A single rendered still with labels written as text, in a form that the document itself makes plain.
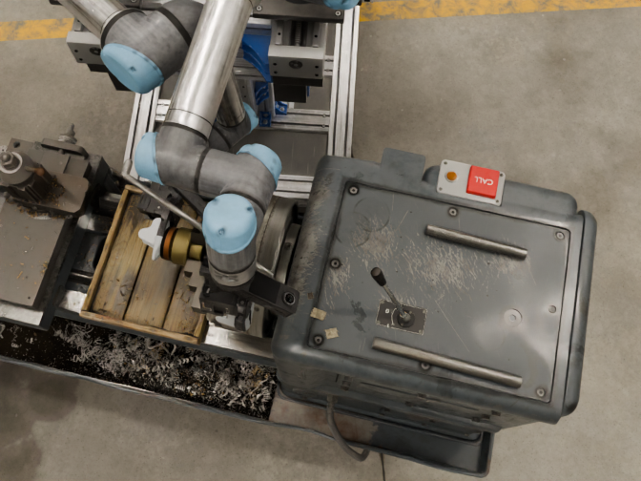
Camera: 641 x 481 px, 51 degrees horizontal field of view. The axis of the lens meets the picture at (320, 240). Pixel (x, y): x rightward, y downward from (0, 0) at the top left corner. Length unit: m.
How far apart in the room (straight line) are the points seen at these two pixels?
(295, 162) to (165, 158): 1.53
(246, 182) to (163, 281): 0.76
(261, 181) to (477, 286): 0.52
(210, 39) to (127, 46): 0.29
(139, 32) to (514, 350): 0.93
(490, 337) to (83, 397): 1.72
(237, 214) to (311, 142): 1.66
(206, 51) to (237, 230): 0.31
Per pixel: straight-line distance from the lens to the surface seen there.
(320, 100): 2.68
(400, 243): 1.34
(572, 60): 3.25
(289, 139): 2.60
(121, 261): 1.77
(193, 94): 1.08
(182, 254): 1.50
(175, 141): 1.06
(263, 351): 1.68
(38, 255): 1.75
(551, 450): 2.66
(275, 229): 1.36
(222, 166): 1.03
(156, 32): 1.38
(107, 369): 2.04
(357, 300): 1.30
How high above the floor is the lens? 2.51
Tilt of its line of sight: 71 degrees down
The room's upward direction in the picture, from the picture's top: 3 degrees clockwise
